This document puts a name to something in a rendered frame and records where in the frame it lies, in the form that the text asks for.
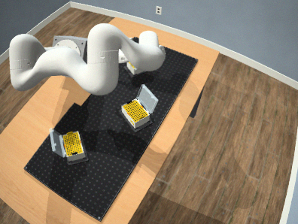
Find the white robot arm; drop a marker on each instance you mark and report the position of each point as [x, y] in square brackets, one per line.
[99, 76]

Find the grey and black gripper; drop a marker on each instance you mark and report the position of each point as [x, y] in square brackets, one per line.
[122, 58]

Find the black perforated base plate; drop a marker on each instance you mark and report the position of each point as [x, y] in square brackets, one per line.
[113, 148]

